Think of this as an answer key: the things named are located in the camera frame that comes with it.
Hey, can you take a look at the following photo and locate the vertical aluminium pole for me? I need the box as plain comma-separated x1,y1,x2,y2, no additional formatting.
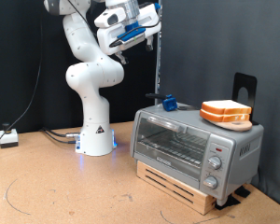
153,0,163,105

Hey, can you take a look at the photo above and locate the black camera cable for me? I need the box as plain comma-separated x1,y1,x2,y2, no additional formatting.
66,0,162,48

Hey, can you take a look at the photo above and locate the black metal bookend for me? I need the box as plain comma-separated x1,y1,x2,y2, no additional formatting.
231,72,259,126

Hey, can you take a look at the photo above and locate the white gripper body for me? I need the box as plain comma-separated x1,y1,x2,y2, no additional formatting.
94,3,162,56

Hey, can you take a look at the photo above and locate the white emergency stop box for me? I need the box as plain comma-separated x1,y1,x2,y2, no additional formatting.
0,122,20,149

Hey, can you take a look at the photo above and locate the silver oven knob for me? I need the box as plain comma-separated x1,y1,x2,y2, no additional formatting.
203,175,218,190
207,155,223,171

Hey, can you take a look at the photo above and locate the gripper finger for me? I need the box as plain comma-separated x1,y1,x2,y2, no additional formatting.
115,50,129,65
145,35,155,52

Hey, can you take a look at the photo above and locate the silver toaster oven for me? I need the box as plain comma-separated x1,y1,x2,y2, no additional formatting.
129,102,265,207

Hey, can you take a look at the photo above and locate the wire oven rack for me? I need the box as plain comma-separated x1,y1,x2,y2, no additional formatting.
136,129,206,166

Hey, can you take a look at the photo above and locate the black base power cable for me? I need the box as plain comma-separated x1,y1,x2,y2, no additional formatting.
44,131,78,146

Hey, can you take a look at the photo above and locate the round wooden plate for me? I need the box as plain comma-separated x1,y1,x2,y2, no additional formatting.
208,119,254,133

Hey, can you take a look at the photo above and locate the grey backdrop curtain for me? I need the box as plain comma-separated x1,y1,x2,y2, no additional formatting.
160,0,280,211

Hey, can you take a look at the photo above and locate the long black hanging cable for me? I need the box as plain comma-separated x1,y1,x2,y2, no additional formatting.
0,18,45,157

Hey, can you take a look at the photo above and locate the black cable silver connector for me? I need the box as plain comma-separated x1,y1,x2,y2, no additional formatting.
40,126,82,139

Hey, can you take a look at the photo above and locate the wooden crate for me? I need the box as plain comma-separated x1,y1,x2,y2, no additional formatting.
135,160,217,217

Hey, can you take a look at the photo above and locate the wrist camera on blue mount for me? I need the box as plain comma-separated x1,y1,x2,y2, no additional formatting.
108,21,147,49

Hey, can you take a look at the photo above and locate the spatula with blue grip block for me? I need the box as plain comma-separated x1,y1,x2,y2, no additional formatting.
145,92,200,112

